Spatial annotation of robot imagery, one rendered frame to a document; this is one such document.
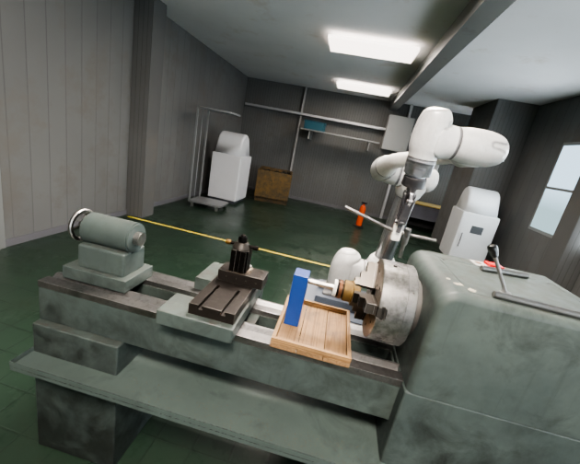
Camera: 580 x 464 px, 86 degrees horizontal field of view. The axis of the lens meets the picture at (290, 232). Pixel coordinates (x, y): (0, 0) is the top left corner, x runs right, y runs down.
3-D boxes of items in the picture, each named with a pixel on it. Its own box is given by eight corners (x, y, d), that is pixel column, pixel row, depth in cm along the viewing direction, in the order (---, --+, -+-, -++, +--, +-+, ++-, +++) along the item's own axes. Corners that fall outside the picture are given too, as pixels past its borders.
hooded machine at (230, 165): (220, 194, 791) (228, 131, 748) (245, 200, 782) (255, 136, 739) (206, 198, 715) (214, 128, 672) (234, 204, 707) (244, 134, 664)
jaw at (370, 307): (382, 295, 119) (387, 307, 108) (378, 307, 120) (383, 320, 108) (353, 288, 120) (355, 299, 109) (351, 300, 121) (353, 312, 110)
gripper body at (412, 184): (403, 170, 107) (395, 195, 110) (405, 175, 99) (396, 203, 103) (425, 175, 105) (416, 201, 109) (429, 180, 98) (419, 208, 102)
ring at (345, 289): (361, 278, 127) (339, 272, 128) (363, 287, 118) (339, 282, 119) (355, 298, 129) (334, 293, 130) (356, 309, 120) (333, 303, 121)
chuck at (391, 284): (380, 308, 143) (401, 249, 129) (387, 361, 115) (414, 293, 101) (361, 304, 144) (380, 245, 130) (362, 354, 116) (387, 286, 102)
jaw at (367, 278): (379, 292, 126) (383, 264, 130) (382, 290, 121) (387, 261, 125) (353, 285, 127) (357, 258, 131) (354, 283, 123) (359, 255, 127)
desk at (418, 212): (446, 237, 798) (455, 211, 778) (391, 226, 816) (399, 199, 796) (438, 231, 863) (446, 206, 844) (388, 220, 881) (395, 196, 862)
